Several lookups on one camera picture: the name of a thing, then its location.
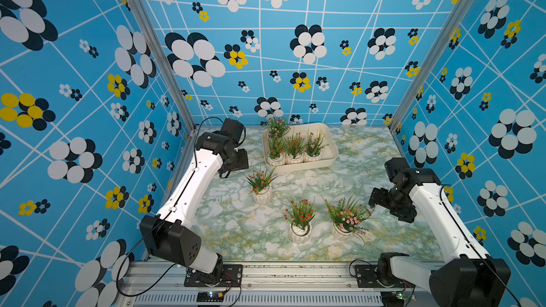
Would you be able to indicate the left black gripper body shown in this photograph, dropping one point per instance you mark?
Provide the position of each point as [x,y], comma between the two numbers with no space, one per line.
[239,160]

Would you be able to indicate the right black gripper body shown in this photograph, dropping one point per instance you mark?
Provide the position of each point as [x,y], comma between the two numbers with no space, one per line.
[394,202]

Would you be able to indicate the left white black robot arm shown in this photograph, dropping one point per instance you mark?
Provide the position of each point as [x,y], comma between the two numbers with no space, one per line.
[168,234]

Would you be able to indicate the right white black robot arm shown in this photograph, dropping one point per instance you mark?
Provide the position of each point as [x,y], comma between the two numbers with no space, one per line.
[469,275]

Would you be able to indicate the front right pink potted gypsophila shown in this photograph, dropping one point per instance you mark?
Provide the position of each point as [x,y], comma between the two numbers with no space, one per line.
[349,215]

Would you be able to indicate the white plastic storage box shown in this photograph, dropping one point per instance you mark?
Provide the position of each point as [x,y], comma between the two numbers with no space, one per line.
[328,155]

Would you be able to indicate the right controller board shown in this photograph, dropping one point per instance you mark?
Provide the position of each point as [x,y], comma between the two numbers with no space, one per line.
[393,299]

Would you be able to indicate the controller board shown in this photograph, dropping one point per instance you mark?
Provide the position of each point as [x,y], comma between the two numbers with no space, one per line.
[210,297]
[393,299]

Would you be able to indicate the left controller board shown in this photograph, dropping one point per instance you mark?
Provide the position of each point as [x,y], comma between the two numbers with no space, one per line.
[210,297]

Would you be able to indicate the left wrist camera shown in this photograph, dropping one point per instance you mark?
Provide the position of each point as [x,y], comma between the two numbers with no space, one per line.
[234,129]

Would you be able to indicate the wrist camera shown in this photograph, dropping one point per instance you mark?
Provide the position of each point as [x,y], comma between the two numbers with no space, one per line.
[394,166]
[234,129]

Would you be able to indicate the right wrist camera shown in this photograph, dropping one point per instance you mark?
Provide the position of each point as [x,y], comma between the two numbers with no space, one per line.
[394,166]

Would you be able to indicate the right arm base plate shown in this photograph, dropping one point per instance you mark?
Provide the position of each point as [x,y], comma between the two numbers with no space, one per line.
[367,276]

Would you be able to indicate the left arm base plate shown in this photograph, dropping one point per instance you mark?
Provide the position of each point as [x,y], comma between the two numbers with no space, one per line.
[229,276]

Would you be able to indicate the aluminium front rail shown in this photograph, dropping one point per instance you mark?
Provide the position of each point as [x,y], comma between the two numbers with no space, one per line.
[155,283]

